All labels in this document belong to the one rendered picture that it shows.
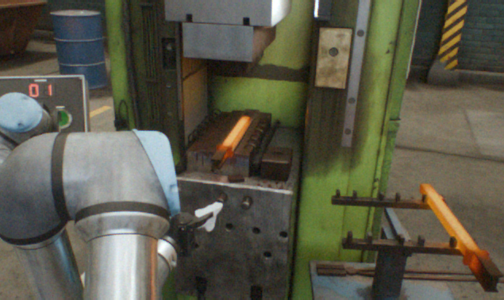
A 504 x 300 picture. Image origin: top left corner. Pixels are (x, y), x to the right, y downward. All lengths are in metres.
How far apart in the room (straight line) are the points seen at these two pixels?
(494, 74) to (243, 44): 6.27
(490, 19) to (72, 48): 5.52
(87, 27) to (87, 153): 5.30
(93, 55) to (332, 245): 4.75
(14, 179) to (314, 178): 1.07
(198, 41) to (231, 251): 0.65
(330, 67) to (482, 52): 5.99
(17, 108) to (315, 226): 1.03
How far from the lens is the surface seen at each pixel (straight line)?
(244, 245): 1.42
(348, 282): 1.37
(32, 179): 0.59
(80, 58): 5.89
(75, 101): 1.40
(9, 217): 0.63
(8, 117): 0.95
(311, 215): 1.56
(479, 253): 1.10
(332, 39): 1.33
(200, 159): 1.38
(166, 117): 1.53
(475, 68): 7.30
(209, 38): 1.27
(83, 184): 0.57
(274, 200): 1.31
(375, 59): 1.37
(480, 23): 7.20
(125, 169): 0.56
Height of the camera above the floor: 1.52
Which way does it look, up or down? 24 degrees down
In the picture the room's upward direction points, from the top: 2 degrees clockwise
